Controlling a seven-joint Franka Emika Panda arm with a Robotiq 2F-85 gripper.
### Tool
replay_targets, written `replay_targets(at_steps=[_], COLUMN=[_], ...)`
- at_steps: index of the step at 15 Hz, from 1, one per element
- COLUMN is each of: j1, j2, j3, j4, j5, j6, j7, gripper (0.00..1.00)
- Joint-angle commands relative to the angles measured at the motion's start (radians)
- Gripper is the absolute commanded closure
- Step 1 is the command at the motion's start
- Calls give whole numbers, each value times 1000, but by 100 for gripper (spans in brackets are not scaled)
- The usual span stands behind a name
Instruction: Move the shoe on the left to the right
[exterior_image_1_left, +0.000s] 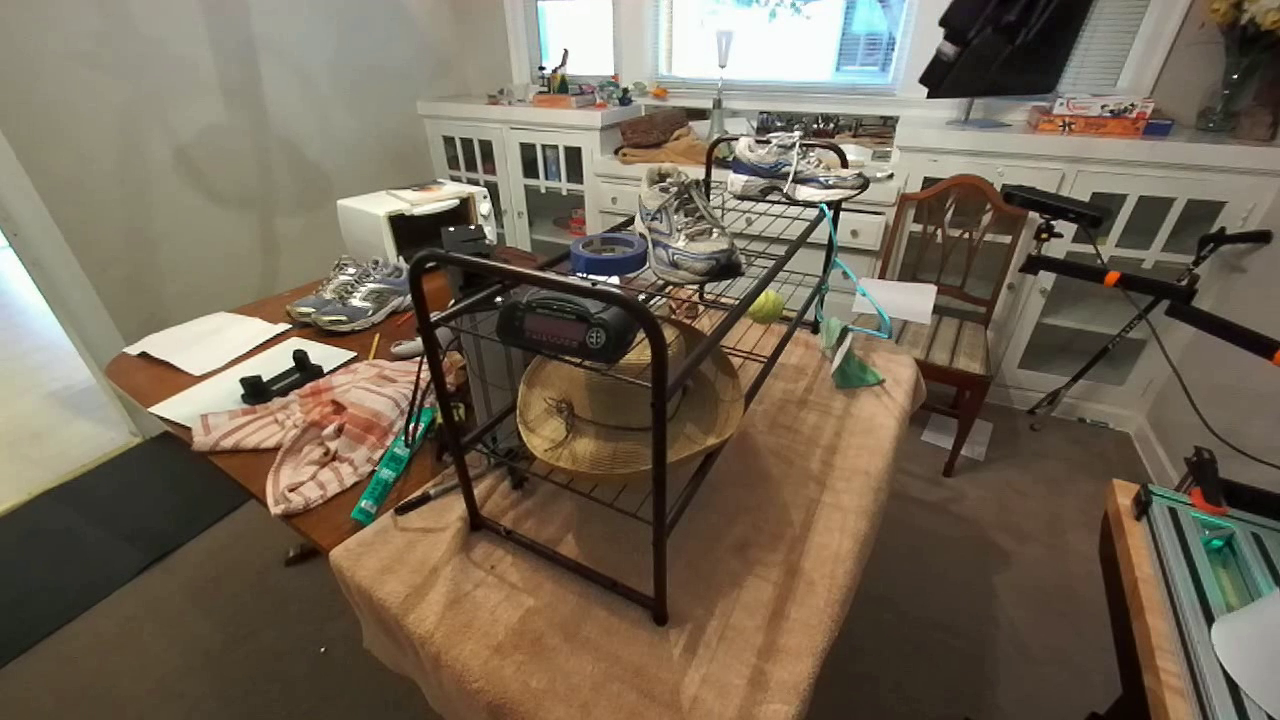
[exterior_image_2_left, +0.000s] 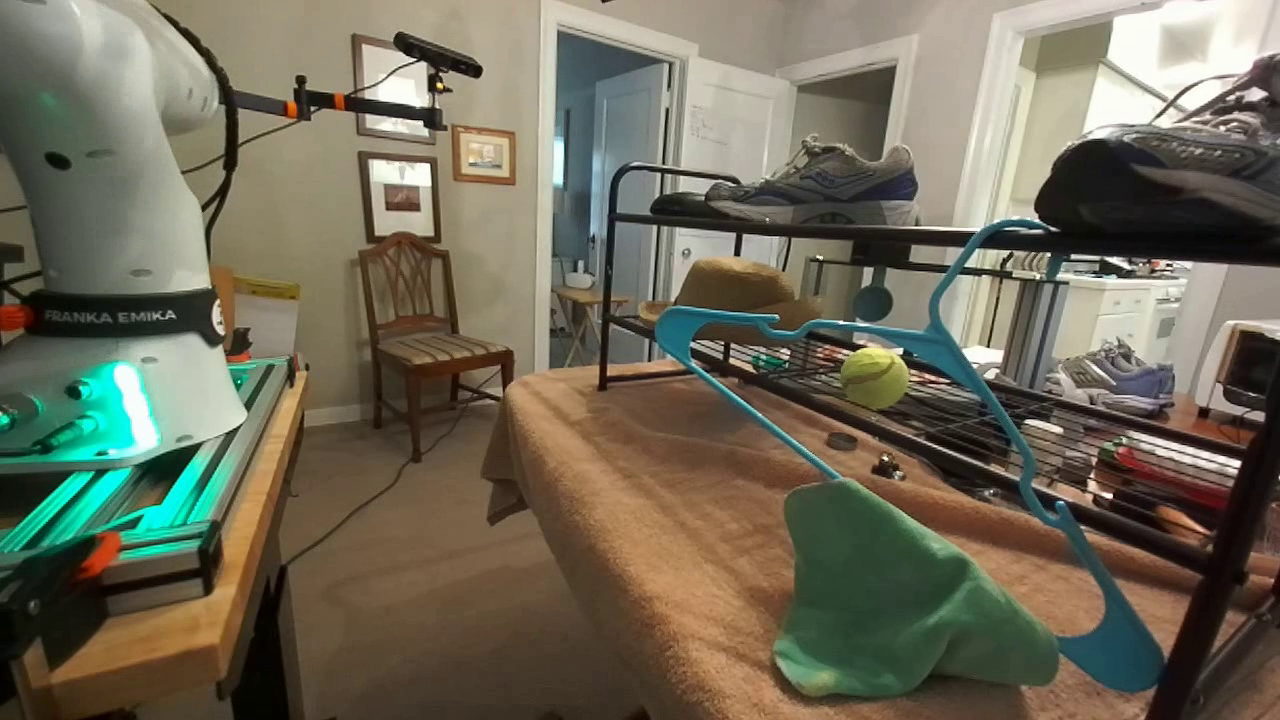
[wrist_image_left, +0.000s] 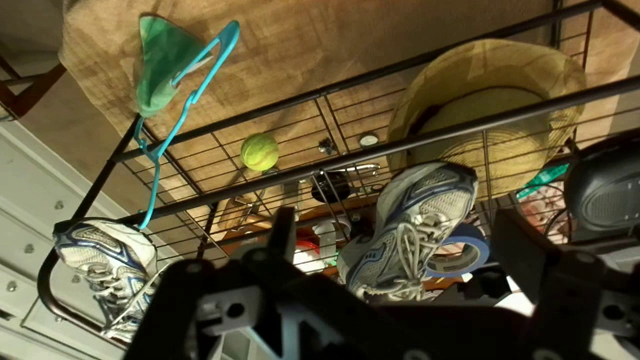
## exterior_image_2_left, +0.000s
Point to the large framed picture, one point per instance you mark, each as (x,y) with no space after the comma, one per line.
(394,84)

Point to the brown wooden table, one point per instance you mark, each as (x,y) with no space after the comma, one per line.
(1207,429)

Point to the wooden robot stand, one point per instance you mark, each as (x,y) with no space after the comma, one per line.
(174,643)

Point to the black metal shoe rack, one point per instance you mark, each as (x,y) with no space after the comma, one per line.
(880,245)

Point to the black camera boom stand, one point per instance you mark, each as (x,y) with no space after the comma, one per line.
(386,110)

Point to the yellow white box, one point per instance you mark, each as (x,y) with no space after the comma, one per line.
(265,325)

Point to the tan towel table cover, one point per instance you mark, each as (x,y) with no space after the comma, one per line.
(641,504)

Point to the green cloth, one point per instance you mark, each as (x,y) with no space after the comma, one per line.
(892,603)

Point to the white toaster oven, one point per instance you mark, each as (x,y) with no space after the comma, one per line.
(1240,365)

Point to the small dark metal fitting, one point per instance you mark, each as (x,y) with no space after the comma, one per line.
(888,464)

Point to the dark framed picture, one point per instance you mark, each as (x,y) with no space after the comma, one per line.
(398,197)

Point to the small grey flat disc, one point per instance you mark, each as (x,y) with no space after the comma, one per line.
(841,436)

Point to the orange black clamp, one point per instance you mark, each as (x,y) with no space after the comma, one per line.
(47,603)

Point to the aluminium rail frame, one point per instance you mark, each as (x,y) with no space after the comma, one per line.
(134,515)

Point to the tan straw hat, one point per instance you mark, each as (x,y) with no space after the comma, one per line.
(740,284)

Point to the teal plastic clothes hanger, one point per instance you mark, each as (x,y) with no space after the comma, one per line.
(1121,654)

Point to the small gold framed picture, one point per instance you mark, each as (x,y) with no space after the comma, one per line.
(485,154)

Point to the grey blue sneaker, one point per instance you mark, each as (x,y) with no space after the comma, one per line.
(1080,361)
(1124,385)

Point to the yellow-green tennis ball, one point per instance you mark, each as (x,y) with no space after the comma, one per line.
(875,376)

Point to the small teal object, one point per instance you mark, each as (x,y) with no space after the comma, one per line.
(770,361)

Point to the black stereo camera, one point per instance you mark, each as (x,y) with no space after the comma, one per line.
(443,54)

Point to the brown wooden chair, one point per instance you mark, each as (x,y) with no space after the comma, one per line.
(433,349)

